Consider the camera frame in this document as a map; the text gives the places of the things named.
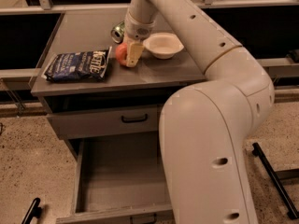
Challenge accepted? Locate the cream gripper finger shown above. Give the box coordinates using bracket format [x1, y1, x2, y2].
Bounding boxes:
[120, 37, 131, 65]
[126, 42, 144, 67]

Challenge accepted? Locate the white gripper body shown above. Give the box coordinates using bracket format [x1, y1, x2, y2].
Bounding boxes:
[124, 12, 155, 40]

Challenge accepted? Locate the red apple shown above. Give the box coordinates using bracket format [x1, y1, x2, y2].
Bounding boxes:
[115, 43, 127, 66]

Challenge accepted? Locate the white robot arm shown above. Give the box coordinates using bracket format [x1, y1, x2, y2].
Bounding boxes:
[125, 0, 275, 224]

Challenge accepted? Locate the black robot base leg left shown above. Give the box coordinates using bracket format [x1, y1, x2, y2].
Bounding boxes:
[21, 198, 42, 224]

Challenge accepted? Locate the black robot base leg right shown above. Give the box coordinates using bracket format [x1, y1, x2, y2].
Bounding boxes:
[252, 143, 299, 220]

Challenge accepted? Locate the grey drawer cabinet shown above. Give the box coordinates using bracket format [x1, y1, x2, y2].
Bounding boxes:
[32, 5, 205, 156]

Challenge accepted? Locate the closed grey top drawer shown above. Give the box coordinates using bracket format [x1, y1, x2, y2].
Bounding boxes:
[47, 105, 159, 140]

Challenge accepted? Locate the open grey middle drawer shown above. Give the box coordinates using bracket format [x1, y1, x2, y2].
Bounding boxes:
[56, 132, 175, 224]

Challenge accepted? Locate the green soda can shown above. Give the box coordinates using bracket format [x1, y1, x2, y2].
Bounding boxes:
[110, 21, 125, 44]

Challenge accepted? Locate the white paper bowl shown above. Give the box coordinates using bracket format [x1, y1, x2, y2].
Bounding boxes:
[143, 33, 184, 60]

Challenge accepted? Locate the blue Kettle chips bag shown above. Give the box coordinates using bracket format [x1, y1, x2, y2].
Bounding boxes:
[43, 47, 111, 83]

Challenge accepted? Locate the metal glass railing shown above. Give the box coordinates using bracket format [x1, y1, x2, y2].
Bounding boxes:
[1, 0, 299, 113]

